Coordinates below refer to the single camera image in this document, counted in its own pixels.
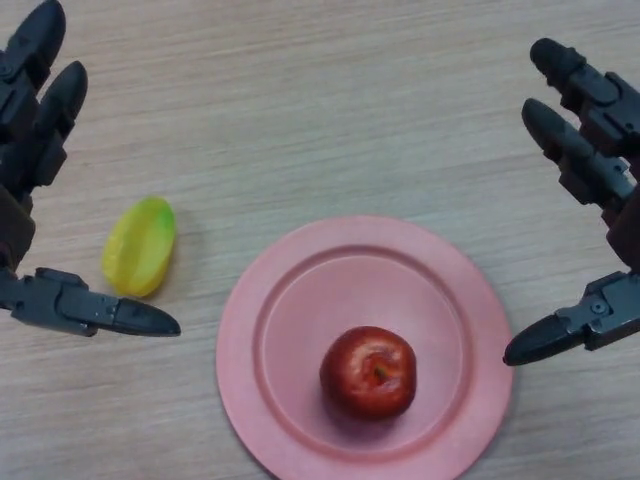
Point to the pink round plate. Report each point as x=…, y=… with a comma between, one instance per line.
x=290, y=350

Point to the yellow green starfruit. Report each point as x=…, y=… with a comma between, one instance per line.
x=140, y=245

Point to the red apple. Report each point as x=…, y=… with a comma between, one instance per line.
x=367, y=370

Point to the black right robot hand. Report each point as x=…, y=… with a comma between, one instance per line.
x=600, y=140

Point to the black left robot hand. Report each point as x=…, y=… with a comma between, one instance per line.
x=25, y=140

